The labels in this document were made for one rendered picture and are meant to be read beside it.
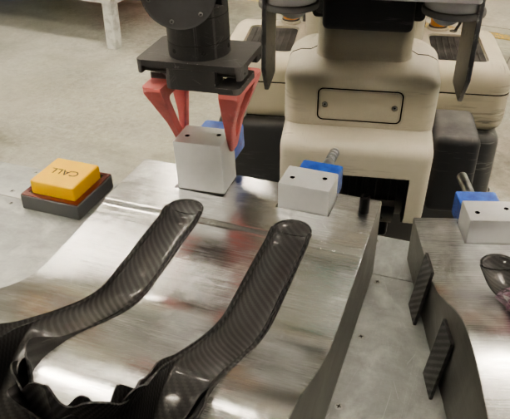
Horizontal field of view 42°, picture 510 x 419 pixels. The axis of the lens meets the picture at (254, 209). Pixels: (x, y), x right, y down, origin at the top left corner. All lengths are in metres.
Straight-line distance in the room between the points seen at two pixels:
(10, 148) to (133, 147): 0.49
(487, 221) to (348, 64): 0.39
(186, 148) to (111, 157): 2.00
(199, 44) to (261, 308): 0.23
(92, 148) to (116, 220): 2.09
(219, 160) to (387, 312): 0.22
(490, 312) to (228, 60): 0.30
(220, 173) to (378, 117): 0.39
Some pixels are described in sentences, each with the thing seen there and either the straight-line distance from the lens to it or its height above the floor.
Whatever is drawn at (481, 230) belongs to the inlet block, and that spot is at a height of 0.87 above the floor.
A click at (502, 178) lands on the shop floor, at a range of 2.60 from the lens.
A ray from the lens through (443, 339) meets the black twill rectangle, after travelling 0.57.
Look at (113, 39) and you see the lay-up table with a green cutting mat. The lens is 3.75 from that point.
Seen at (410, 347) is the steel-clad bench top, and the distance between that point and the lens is 0.63.
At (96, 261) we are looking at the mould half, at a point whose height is 0.88.
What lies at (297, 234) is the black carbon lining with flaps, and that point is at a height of 0.89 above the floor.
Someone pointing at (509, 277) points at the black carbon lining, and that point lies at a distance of 0.66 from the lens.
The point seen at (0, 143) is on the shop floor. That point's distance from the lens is 2.87.
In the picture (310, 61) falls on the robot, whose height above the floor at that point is 0.89.
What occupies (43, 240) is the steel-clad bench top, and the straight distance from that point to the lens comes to 0.78.
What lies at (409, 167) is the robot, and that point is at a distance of 0.97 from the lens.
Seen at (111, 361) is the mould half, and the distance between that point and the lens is 0.43.
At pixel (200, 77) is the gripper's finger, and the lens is 0.59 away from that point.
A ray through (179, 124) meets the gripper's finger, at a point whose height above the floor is 0.95.
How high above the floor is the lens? 1.24
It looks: 33 degrees down
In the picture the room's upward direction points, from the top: straight up
